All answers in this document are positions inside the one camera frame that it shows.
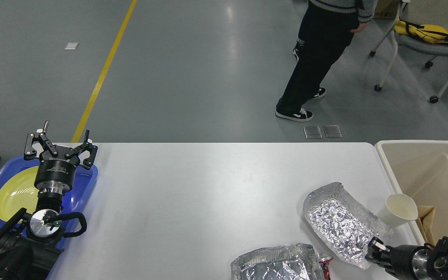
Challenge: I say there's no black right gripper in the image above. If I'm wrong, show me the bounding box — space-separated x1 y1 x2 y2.
365 237 432 280

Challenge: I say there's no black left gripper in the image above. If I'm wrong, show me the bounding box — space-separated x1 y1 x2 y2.
24 120 98 194

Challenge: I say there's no small aluminium foil piece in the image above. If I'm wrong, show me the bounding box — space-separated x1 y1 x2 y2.
303 182 394 270

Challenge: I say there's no white paper cup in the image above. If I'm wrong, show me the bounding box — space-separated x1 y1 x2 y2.
376 193 418 228

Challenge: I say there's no yellow plate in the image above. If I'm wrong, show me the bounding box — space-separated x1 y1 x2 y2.
0 166 39 222

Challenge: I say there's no blue plastic tray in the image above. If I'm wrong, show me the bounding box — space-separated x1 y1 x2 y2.
0 156 98 228

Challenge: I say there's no brown paper bag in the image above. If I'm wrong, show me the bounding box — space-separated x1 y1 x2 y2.
416 206 436 245

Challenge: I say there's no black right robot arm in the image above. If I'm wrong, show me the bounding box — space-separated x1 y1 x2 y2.
365 236 448 280

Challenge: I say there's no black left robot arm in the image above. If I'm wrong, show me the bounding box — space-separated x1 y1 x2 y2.
0 121 98 280

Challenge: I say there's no large crumpled aluminium foil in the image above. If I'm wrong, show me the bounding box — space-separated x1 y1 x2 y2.
231 243 324 280

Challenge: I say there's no beige plastic bin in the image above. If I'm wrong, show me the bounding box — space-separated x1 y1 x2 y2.
375 140 448 243

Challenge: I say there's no right floor outlet plate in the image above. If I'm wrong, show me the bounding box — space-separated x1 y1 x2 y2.
322 125 343 138

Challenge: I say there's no floor outlet plate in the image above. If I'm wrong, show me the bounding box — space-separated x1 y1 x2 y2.
303 125 322 139
322 125 343 138

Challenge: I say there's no left floor outlet plate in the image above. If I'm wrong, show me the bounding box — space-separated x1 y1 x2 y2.
303 125 322 139

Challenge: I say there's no person in dark jeans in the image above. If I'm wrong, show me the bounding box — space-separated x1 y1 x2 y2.
292 8 312 61

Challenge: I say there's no grey office chair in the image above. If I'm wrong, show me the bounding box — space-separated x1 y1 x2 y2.
385 0 448 103

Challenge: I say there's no yellow bag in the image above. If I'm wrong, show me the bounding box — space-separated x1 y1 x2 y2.
394 19 448 46

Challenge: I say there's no person in grey sweater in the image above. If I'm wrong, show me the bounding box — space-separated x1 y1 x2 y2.
275 0 377 122

